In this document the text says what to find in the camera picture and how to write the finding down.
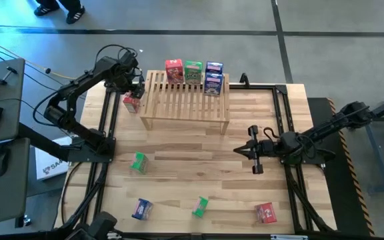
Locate blue Frosted Flakes cereal box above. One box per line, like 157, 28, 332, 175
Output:
131, 197, 154, 221
203, 72, 225, 97
205, 60, 225, 75

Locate black mat hazard stripe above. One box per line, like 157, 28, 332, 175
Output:
307, 96, 376, 237

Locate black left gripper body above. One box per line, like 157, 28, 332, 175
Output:
129, 74, 147, 99

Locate wooden slatted shelf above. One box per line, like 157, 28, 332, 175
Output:
139, 69, 231, 135

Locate black clamp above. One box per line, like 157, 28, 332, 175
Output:
239, 72, 251, 89

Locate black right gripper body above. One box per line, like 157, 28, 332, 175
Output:
247, 125, 283, 175

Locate black aluminium table frame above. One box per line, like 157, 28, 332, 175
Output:
58, 83, 338, 236

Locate black support beam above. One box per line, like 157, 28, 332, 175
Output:
17, 122, 76, 163

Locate green Apple Jacks cereal box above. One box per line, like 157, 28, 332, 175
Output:
191, 195, 210, 219
183, 59, 204, 86
129, 151, 150, 175

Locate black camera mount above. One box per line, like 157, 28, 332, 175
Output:
63, 211, 119, 240

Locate red Froot Loops cereal box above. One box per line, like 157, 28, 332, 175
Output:
164, 58, 185, 85
254, 201, 278, 225
122, 94, 142, 115

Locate person's black shoes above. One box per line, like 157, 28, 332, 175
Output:
33, 0, 87, 25

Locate white label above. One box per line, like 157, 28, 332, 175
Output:
269, 234, 309, 240

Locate yellow cable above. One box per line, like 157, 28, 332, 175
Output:
0, 32, 77, 81

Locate white printed box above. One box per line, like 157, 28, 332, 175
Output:
34, 135, 75, 182

